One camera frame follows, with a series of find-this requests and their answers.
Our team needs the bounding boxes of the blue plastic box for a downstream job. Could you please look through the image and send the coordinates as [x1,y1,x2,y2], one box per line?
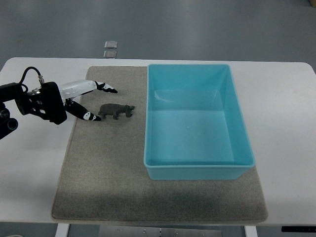
[144,64,255,180]

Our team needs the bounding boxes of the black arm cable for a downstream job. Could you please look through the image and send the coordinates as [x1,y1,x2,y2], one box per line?
[19,66,45,92]

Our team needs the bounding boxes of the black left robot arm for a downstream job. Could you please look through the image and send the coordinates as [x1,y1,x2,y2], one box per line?
[0,82,67,139]

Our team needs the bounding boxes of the black table control panel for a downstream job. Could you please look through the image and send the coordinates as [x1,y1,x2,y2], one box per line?
[281,226,316,233]

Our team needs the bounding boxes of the metal table crossbar plate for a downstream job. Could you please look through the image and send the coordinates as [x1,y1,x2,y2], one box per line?
[98,226,223,237]

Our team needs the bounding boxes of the lower floor socket plate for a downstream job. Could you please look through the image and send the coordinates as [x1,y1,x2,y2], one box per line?
[103,50,117,59]

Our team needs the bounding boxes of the grey felt mat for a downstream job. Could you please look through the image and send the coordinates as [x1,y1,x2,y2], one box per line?
[51,67,268,226]

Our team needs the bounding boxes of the white left table leg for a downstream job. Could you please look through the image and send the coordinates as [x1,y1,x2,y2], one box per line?
[55,223,70,237]

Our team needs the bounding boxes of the white table leg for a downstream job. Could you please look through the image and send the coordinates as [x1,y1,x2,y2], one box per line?
[244,226,258,237]
[55,223,70,237]

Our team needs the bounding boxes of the floor socket plate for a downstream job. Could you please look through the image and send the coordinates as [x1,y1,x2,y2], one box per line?
[104,40,118,49]
[103,50,117,59]

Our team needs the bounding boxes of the white right table leg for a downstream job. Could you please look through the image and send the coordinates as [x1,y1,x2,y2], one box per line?
[244,226,258,237]

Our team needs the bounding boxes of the upper floor socket plate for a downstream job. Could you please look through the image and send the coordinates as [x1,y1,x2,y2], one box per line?
[104,40,118,49]

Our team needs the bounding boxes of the brown toy hippo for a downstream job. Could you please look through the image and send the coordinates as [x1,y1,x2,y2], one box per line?
[98,103,135,120]

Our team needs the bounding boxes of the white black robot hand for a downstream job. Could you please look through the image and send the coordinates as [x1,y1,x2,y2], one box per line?
[58,79,119,122]

